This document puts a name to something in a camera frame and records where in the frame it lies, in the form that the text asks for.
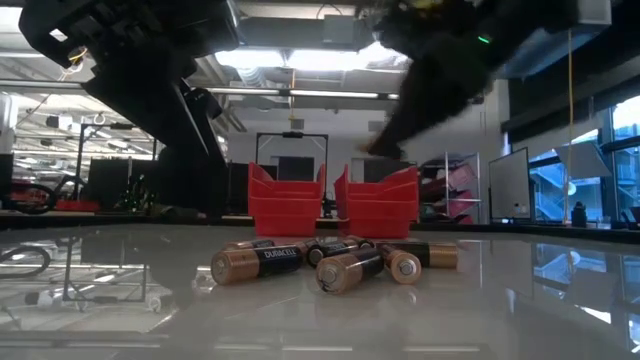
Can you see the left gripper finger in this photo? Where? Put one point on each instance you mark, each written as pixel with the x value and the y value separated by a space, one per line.
pixel 200 180
pixel 160 120

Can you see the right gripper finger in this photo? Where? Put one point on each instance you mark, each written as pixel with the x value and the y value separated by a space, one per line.
pixel 430 100

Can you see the black copper AA battery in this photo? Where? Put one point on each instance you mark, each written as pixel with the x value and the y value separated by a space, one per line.
pixel 350 270
pixel 307 245
pixel 435 254
pixel 402 265
pixel 260 262

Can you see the black copper AAA battery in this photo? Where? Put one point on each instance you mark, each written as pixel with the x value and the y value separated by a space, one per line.
pixel 362 241
pixel 247 244
pixel 332 249

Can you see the red shelf bin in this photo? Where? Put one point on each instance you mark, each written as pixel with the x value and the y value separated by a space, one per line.
pixel 460 176
pixel 457 202

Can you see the metal shelf rack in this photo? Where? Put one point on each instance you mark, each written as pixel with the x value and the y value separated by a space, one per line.
pixel 446 185

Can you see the red plastic bin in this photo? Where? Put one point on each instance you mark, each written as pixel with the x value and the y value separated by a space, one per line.
pixel 382 202
pixel 285 200

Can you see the long ceiling strip light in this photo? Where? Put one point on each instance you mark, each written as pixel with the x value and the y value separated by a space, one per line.
pixel 40 86
pixel 335 94

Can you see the whiteboard on stand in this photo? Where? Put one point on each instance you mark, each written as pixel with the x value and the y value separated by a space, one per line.
pixel 509 182

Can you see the bright ceiling light panel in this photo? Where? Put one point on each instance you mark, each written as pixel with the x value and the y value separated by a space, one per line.
pixel 310 59

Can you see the white ceiling box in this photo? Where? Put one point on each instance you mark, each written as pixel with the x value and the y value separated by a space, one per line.
pixel 595 12

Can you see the grey hanging panel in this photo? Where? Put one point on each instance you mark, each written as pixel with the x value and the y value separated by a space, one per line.
pixel 582 160

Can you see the dark bottle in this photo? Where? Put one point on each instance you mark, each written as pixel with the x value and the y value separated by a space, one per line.
pixel 579 214

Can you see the black partition wall panel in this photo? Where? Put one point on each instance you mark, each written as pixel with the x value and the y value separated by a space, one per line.
pixel 125 180

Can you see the black metal frame rig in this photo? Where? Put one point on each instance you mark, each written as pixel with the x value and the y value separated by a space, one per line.
pixel 79 160
pixel 292 134

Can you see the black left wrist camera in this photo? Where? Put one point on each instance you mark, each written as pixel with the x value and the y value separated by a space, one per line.
pixel 55 20

